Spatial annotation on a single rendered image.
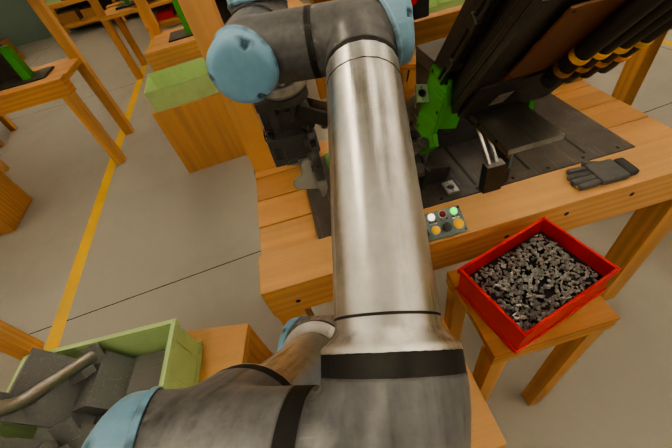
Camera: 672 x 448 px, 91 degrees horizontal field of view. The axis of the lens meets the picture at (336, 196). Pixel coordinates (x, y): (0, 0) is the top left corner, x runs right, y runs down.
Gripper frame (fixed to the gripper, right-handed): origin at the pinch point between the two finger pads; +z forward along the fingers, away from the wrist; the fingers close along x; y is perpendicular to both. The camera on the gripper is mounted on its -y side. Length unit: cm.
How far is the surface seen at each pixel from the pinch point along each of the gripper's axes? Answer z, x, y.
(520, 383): 129, 16, -60
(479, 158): 39, -34, -57
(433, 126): 16.2, -29.2, -36.6
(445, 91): 5.4, -28.6, -39.5
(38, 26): 101, -977, 563
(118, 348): 39, -1, 66
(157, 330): 35, 0, 53
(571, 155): 39, -23, -84
